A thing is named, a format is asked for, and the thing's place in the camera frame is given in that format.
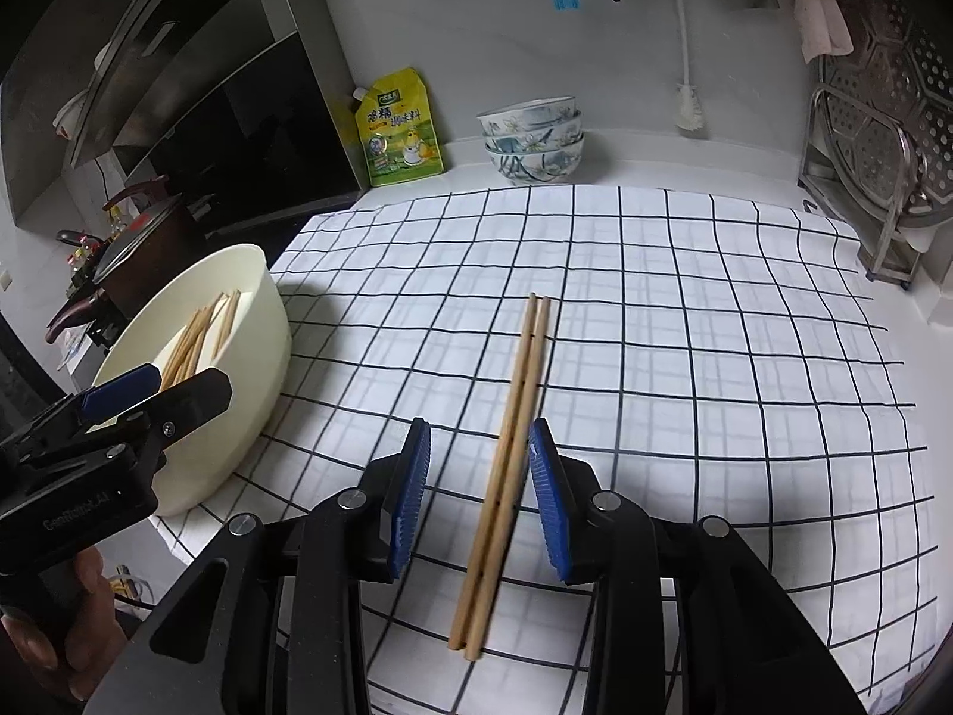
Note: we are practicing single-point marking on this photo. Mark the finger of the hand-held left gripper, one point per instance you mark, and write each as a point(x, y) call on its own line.
point(123, 391)
point(197, 395)

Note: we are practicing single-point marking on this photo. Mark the person's left hand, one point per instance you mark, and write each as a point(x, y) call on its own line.
point(100, 611)

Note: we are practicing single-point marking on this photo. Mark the white bowl with red mark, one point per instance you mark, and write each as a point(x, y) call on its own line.
point(74, 108)

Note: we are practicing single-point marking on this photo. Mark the white black-checked tablecloth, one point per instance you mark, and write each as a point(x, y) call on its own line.
point(707, 387)

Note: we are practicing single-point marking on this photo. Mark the white dish brush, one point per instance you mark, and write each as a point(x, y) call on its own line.
point(689, 108)

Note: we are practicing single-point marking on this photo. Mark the glass pot lid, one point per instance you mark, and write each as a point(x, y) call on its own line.
point(138, 238)

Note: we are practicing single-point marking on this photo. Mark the black glass range hood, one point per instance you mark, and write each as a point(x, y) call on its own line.
point(246, 141)

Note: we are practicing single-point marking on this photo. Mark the white round basin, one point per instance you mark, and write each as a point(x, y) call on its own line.
point(246, 402)

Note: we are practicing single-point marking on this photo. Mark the bunch of wooden chopsticks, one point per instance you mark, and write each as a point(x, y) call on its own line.
point(197, 342)

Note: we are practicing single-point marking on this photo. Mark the long wooden chopstick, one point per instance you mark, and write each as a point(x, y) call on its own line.
point(497, 462)

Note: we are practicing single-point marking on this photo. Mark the beige hanging rag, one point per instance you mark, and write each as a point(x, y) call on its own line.
point(815, 7)

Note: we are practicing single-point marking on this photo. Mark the perforated metal steamer plate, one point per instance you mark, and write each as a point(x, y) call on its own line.
point(893, 89)

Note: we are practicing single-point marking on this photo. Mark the brown cooking pot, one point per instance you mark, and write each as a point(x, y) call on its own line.
point(74, 313)

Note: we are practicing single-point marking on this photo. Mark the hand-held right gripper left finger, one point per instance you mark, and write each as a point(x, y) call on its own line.
point(409, 499)

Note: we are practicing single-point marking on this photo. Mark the yellow seasoning pouch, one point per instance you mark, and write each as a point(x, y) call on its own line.
point(398, 134)

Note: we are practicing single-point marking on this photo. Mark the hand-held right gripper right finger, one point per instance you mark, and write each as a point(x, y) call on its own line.
point(547, 499)

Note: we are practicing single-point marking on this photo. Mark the metal dish rack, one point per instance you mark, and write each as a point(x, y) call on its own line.
point(893, 253)

